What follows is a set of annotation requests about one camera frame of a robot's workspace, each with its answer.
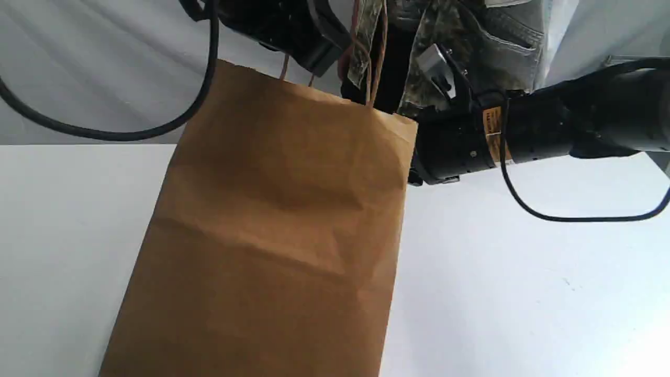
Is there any white backdrop curtain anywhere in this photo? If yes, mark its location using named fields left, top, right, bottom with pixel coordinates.
left=1, top=1, right=668, bottom=132

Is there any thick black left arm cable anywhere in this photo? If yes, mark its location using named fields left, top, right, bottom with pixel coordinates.
left=0, top=0, right=219, bottom=142

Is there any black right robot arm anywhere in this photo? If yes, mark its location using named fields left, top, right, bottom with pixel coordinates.
left=408, top=45, right=668, bottom=186

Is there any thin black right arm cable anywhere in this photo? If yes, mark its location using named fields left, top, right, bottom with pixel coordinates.
left=497, top=55, right=670, bottom=223

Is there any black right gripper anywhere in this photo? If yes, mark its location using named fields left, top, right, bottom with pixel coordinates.
left=408, top=45, right=500, bottom=186

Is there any brown paper bag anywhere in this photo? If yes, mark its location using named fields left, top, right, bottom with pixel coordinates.
left=99, top=60, right=417, bottom=376

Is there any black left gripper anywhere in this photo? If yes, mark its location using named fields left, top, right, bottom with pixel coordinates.
left=262, top=1, right=352, bottom=78

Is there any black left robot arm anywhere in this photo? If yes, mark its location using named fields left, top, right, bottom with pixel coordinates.
left=180, top=1, right=353, bottom=77

